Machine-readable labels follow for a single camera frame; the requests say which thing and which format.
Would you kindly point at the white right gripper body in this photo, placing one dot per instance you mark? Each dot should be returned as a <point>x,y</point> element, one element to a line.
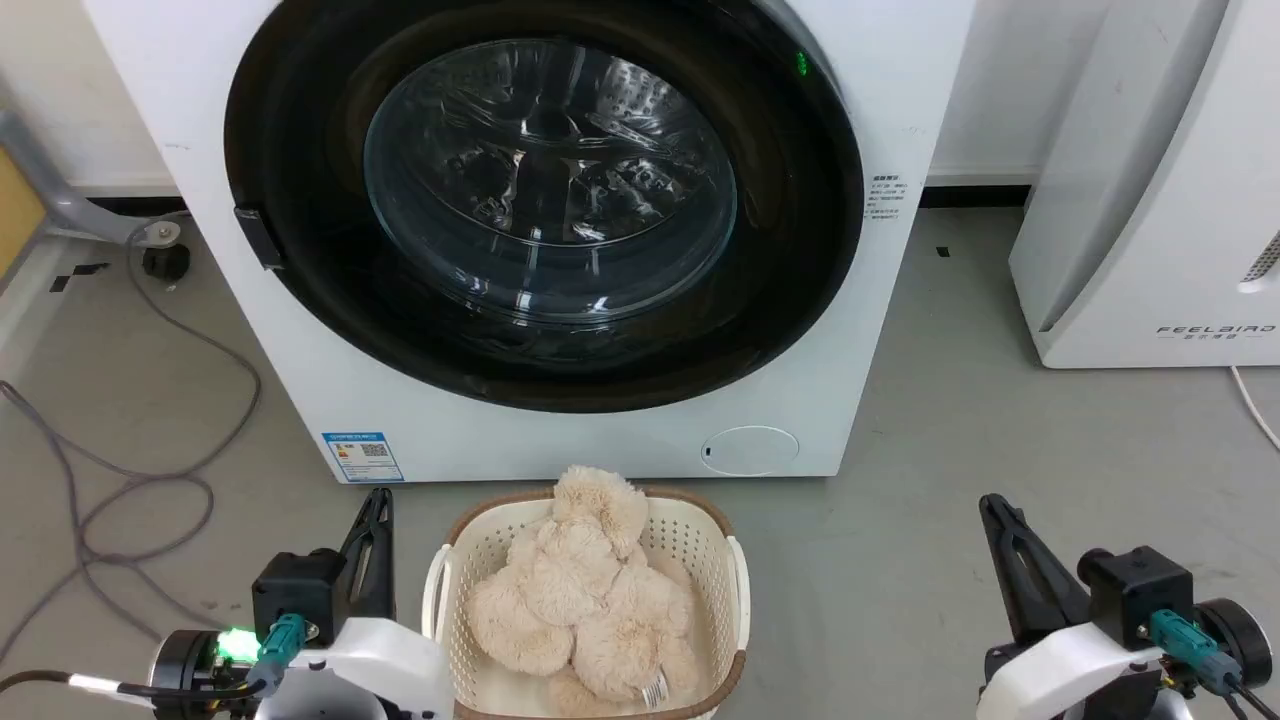
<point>1060,670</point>

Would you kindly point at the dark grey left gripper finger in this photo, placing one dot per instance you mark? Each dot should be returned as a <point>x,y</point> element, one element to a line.
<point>360,560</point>
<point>386,570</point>

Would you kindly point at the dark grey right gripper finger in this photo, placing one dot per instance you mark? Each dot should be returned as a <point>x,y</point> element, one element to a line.
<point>1055,595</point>
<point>1008,570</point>

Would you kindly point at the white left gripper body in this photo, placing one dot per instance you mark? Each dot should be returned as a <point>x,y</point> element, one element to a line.
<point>380,660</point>

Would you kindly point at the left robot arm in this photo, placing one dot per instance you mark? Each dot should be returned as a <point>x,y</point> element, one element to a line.
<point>185,672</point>

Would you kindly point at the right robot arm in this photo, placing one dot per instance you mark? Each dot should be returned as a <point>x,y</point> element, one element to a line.
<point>1235,640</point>

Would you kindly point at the white front-load washing machine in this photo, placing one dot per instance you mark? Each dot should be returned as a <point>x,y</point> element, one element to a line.
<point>560,440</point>

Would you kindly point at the black round washing machine door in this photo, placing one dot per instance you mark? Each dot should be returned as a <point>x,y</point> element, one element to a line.
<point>300,300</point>

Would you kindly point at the beige fluffy plush toy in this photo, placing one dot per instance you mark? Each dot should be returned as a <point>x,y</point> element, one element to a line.
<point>580,600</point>

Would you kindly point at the round white filter cover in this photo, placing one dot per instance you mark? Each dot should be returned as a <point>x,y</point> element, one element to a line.
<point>750,450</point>

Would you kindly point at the cream plastic laundry basket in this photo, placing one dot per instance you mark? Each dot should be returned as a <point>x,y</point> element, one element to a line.
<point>690,535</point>

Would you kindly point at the black caster wheel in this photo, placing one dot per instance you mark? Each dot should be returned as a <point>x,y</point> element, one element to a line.
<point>166,262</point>

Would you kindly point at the white air purifier appliance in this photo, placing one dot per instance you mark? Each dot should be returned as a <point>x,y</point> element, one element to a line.
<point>1150,200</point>

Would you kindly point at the yellow wooden panel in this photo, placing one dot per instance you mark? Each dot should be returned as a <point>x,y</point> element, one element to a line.
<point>15,215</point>

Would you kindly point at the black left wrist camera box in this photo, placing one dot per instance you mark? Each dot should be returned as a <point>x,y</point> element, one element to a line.
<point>298,590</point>

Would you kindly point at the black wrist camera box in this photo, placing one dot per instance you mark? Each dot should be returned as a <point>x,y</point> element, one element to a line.
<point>1135,590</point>
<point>298,590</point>

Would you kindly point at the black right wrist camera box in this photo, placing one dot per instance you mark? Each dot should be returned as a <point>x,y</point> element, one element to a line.
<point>1135,590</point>

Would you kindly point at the grey metal frame leg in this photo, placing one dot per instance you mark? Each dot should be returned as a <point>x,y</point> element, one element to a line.
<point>60,205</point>

